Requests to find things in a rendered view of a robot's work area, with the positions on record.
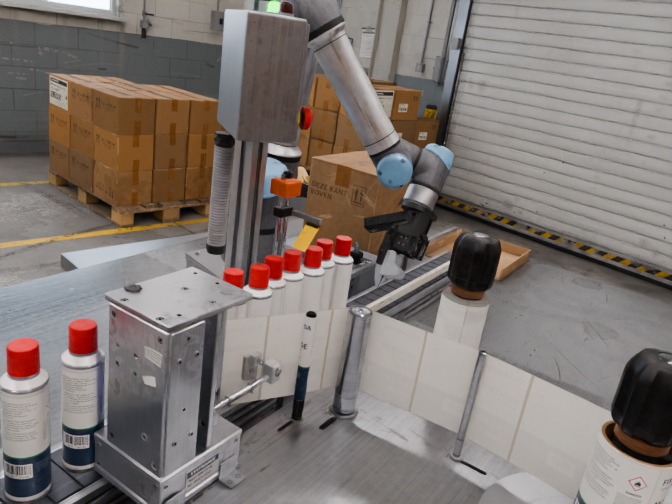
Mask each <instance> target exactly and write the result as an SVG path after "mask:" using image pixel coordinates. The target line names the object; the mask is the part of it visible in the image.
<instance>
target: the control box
mask: <svg viewBox="0 0 672 504"><path fill-rule="evenodd" d="M309 32H310V24H307V20H305V19H302V18H296V17H290V16H284V15H277V14H271V13H265V12H259V11H253V10H241V9H226V11H225V18H224V32H223V45H222V58H221V72H220V85H219V99H218V112H217V121H218V122H219V123H220V124H221V125H222V126H223V127H224V128H225V129H226V130H227V131H228V132H229V133H230V134H231V135H232V136H233V137H234V138H235V139H236V140H238V141H248V142H261V143H274V144H287V145H291V144H292V143H293V141H296V139H297V131H298V127H299V122H300V106H301V98H302V89H303V81H304V73H305V65H306V56H307V48H308V40H309Z"/></svg>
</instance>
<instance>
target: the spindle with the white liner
mask: <svg viewBox="0 0 672 504"><path fill-rule="evenodd" d="M501 250H502V249H501V244H500V241H499V239H498V238H497V237H495V236H492V235H491V234H489V233H486V232H480V231H476V230H469V231H463V232H462V233H461V234H460V235H459V236H458V237H457V239H456V240H455V242H454V246H453V250H452V255H451V259H450V264H449V268H448V273H447V275H448V278H449V279H450V280H451V282H452V284H451V286H449V287H446V288H444V289H443V291H442V296H441V301H440V305H439V308H438V313H437V318H436V323H435V327H434V331H433V334H436V335H439V336H442V337H444V338H447V339H450V340H452V341H455V342H457V343H460V344H462V345H465V346H468V347H470V348H473V349H476V350H478V347H479V344H480V340H481V335H482V331H483V328H484V324H485V321H486V316H487V312H488V308H489V305H490V300H489V298H488V297H487V296H486V295H485V291H487V290H489V289H491V287H492V285H493V283H494V280H495V279H494V278H495V276H496V272H497V268H498V264H499V260H500V256H501Z"/></svg>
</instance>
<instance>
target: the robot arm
mask: <svg viewBox="0 0 672 504"><path fill-rule="evenodd" d="M282 1H289V2H291V3H292V4H293V6H294V8H293V14H294V17H296V18H302V19H305V20H307V24H310V32H309V40H308V48H307V56H306V65H305V73H304V81H303V89H302V98H301V106H300V109H301V108H302V107H303V106H307V105H308V101H309V97H310V93H311V89H312V85H313V81H314V77H315V73H316V69H317V65H318V62H319V64H320V65H321V67H322V69H323V71H324V73H325V75H326V77H327V78H328V80H329V82H330V84H331V86H332V88H333V90H334V91H335V93H336V95H337V97H338V99H339V101H340V103H341V104H342V106H343V108H344V110H345V112H346V114H347V116H348V117H349V119H350V121H351V123H352V125H353V127H354V129H355V131H356V132H357V134H358V136H359V138H360V140H361V142H362V144H363V145H364V147H365V149H366V151H367V153H368V155H369V158H370V159H371V160H372V162H373V164H374V166H375V168H376V174H377V177H378V179H379V181H380V183H381V184H382V185H383V186H385V187H387V188H389V189H399V188H402V187H404V186H405V185H406V184H407V183H408V182H409V181H410V179H411V178H412V180H411V182H410V185H409V187H408V189H407V191H406V194H405V196H404V198H403V200H404V201H403V203H402V205H401V208H402V209H403V210H405V211H401V212H395V213H390V214H384V215H379V216H373V217H368V218H364V228H365V229H366V230H367V231H368V232H369V233H376V232H380V231H386V230H388V231H387V232H386V235H385V237H384V239H383V241H382V243H381V246H380V249H379V252H378V256H377V260H376V267H375V277H374V279H375V286H376V287H378V288H379V287H380V286H381V285H382V283H383V282H384V281H385V279H394V280H402V279H403V278H404V277H405V272H404V271H403V270H402V269H401V267H400V265H401V262H402V257H401V256H400V254H402V255H405V257H407V258H410V259H412V260H414V259H416V260H419V261H422V259H423V256H424V254H425V252H426V249H427V247H428V245H429V242H430V241H429V240H428V237H427V233H428V231H429V229H430V226H431V224H432V222H433V221H434V222H435V221H436V219H437V216H436V215H435V213H434V212H433V208H434V206H435V204H436V201H437V199H438V197H439V194H440V192H441V190H442V187H443V185H444V183H445V180H446V178H447V176H448V175H449V173H450V169H451V166H452V163H453V160H454V155H453V153H452V152H451V151H450V150H449V149H447V148H446V147H444V146H440V145H437V144H428V145H427V146H426V148H424V149H423V148H420V147H418V146H416V145H414V144H412V143H410V142H408V141H406V140H403V139H401V138H399V137H398V135H397V133H396V131H395V129H394V127H393V125H392V123H391V121H390V119H389V117H388V115H387V113H386V111H385V109H384V107H383V106H382V104H381V102H380V100H379V98H378V96H377V94H376V92H375V90H374V88H373V86H372V84H371V82H370V80H369V78H368V76H367V74H366V72H365V70H364V68H363V66H362V64H361V62H360V61H359V59H358V57H357V55H356V53H355V51H354V49H353V47H352V45H351V43H350V41H349V39H348V37H347V35H346V33H345V31H344V27H345V23H346V22H345V20H344V18H343V16H342V14H341V12H340V10H341V7H342V2H343V0H281V2H282ZM300 133H301V129H300V127H298V131H297V139H296V141H293V143H292V144H291V145H287V144H274V143H269V145H268V155H267V164H266V174H265V183H264V192H263V202H262V211H261V221H260V230H259V240H258V249H257V259H256V263H263V264H264V263H265V257H266V256H267V255H272V250H273V242H274V233H275V224H276V216H274V215H273V211H274V207H276V206H278V198H279V196H277V195H274V194H271V193H270V187H271V179H272V178H277V177H281V174H282V173H283V172H284V171H290V172H293V173H294V176H293V178H294V179H298V166H299V162H300V158H301V154H302V153H301V151H300V149H299V147H298V141H299V137H300ZM425 246H426V247H425ZM424 247H425V249H424ZM423 250H424V252H423ZM422 252H423V254H422ZM421 255H422V256H421Z"/></svg>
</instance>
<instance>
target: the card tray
mask: <svg viewBox="0 0 672 504"><path fill-rule="evenodd" d="M463 231H469V230H465V229H460V230H458V231H457V232H455V233H452V234H450V235H448V236H446V237H444V238H441V239H439V240H437V241H435V242H432V243H430V244H429V245H428V247H427V249H426V252H425V256H427V257H430V258H431V257H433V256H435V255H438V254H440V253H442V252H444V251H448V252H449V251H451V252H452V250H453V246H454V242H455V240H456V239H457V237H458V236H459V235H460V234H461V233H462V232H463ZM499 241H500V244H501V249H502V250H501V256H500V260H499V264H498V268H497V272H496V276H495V278H494V279H495V280H497V281H501V280H502V279H504V278H505V277H506V276H508V275H509V274H510V273H512V272H513V271H514V270H516V269H517V268H518V267H520V266H521V265H523V264H524V263H525V262H527V261H528V260H529V256H530V252H531V250H530V249H527V248H524V247H521V246H517V245H514V244H511V243H508V242H504V241H501V240H499Z"/></svg>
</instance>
